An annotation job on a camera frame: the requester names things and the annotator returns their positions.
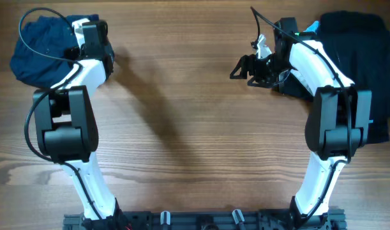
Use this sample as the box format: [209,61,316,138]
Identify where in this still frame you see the navy blue denim shorts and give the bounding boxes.
[10,15,114,92]

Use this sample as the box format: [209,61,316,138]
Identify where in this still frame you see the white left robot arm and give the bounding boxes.
[29,19,132,229]

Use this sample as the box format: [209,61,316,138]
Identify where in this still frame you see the black shorts with blue lining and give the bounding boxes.
[273,10,390,144]

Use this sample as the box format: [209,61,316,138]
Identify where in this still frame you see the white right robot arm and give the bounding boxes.
[230,17,371,228]

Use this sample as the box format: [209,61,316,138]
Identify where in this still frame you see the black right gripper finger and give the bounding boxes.
[247,76,278,88]
[230,55,251,79]

